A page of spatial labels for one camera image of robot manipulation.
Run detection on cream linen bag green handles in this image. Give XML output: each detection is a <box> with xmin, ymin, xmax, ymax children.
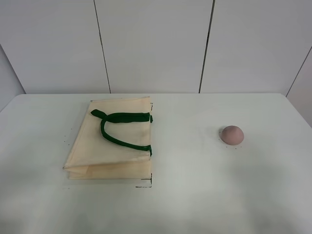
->
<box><xmin>63</xmin><ymin>97</ymin><xmax>152</xmax><ymax>179</ymax></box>

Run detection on pink peach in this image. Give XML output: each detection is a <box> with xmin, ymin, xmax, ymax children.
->
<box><xmin>221</xmin><ymin>125</ymin><xmax>244</xmax><ymax>145</ymax></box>

